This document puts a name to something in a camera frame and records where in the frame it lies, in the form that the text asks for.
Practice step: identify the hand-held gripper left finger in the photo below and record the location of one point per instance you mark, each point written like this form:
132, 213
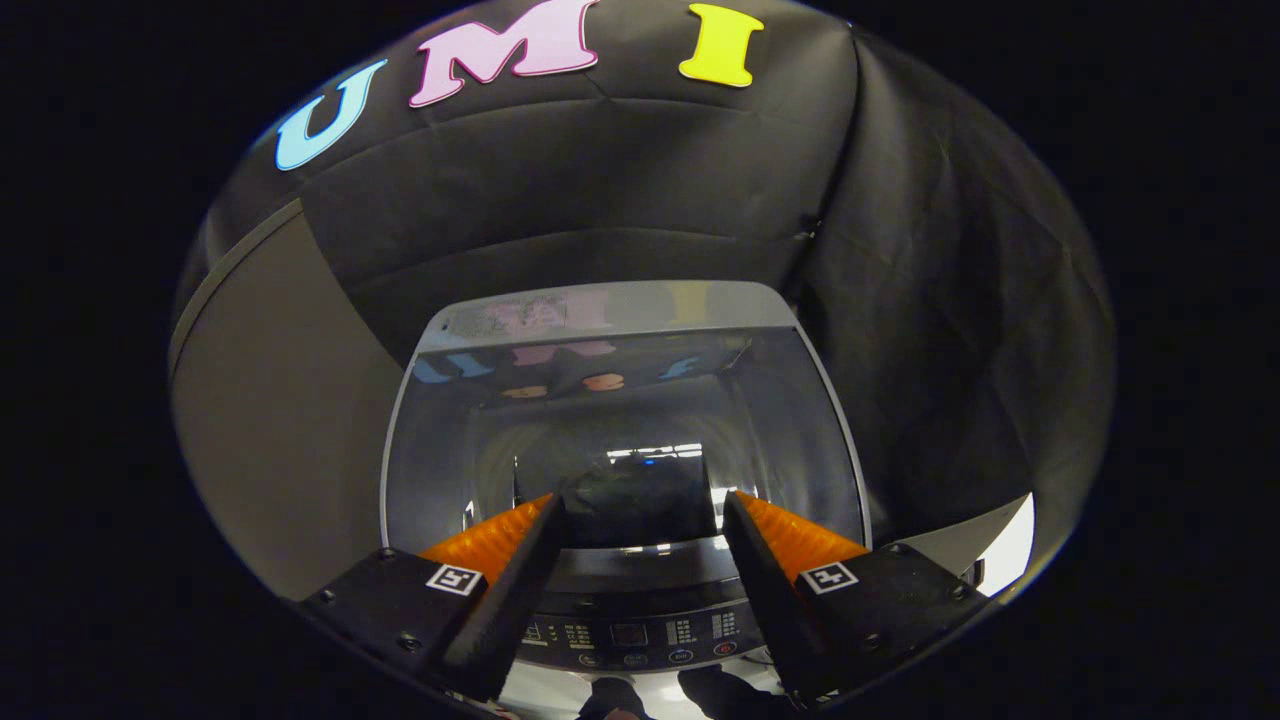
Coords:
510, 600

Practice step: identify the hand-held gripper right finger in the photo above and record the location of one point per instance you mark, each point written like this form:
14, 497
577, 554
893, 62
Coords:
765, 600

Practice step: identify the glass washing machine lid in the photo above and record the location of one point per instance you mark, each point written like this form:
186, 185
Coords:
620, 420

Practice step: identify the person's dark shoe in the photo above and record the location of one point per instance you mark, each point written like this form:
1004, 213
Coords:
725, 692
612, 698

